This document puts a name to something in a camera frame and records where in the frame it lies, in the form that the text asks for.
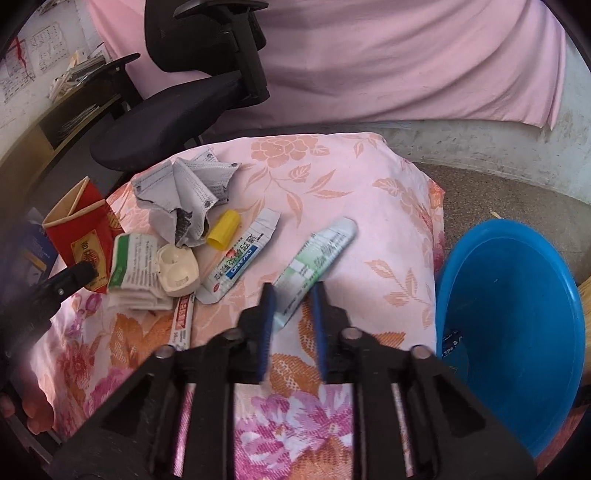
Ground wooden wall shelf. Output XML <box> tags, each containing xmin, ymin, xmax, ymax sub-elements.
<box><xmin>1</xmin><ymin>79</ymin><xmax>123</xmax><ymax>201</ymax></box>

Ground pink wall curtain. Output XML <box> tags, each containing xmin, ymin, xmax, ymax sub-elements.
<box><xmin>85</xmin><ymin>0</ymin><xmax>568</xmax><ymax>135</ymax></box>

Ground green white tube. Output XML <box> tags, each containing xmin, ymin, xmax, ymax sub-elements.
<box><xmin>273</xmin><ymin>217</ymin><xmax>358</xmax><ymax>331</ymax></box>

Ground blue plastic bucket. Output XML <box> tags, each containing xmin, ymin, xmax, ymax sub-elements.
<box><xmin>436</xmin><ymin>219</ymin><xmax>586</xmax><ymax>457</ymax></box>

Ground yellow plastic cap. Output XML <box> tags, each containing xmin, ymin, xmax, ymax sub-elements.
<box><xmin>206</xmin><ymin>209</ymin><xmax>242</xmax><ymax>251</ymax></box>

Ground blue cardboard box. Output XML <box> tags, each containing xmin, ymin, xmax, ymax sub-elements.
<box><xmin>6</xmin><ymin>208</ymin><xmax>57</xmax><ymax>298</ymax></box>

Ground black office chair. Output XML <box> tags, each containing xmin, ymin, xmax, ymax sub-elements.
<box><xmin>90</xmin><ymin>1</ymin><xmax>270</xmax><ymax>173</ymax></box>

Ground red white small tube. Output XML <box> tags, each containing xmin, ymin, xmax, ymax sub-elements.
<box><xmin>168</xmin><ymin>294</ymin><xmax>195</xmax><ymax>351</ymax></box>

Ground stack of books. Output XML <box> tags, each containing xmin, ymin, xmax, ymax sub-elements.
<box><xmin>48</xmin><ymin>50</ymin><xmax>107</xmax><ymax>102</ymax></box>

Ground floral pink cloth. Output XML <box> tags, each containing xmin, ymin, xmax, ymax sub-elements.
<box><xmin>30</xmin><ymin>133</ymin><xmax>445</xmax><ymax>479</ymax></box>

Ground red paper carton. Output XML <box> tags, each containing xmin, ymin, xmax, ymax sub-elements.
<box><xmin>42</xmin><ymin>176</ymin><xmax>124</xmax><ymax>294</ymax></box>

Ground white blue toothpaste tube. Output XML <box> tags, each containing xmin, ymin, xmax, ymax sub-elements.
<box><xmin>195</xmin><ymin>208</ymin><xmax>280</xmax><ymax>305</ymax></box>

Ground wall calendar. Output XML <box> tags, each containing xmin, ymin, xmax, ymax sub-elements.
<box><xmin>1</xmin><ymin>22</ymin><xmax>69</xmax><ymax>103</ymax></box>

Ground green white packet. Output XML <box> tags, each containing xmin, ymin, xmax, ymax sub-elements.
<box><xmin>107</xmin><ymin>233</ymin><xmax>173</xmax><ymax>311</ymax></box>

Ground person's left hand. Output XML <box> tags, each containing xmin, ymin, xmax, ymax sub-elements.
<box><xmin>1</xmin><ymin>394</ymin><xmax>54</xmax><ymax>435</ymax></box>

